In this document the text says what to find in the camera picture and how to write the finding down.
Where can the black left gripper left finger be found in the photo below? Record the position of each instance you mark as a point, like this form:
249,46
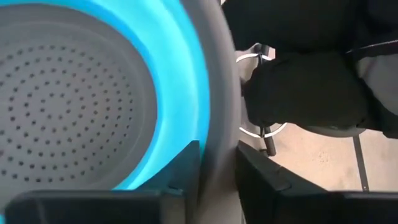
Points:
180,174

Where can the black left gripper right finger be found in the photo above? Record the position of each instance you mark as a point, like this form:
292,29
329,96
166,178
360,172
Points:
261,186

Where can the blue collapsible colander grey rim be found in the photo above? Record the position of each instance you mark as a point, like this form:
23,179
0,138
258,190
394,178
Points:
77,109

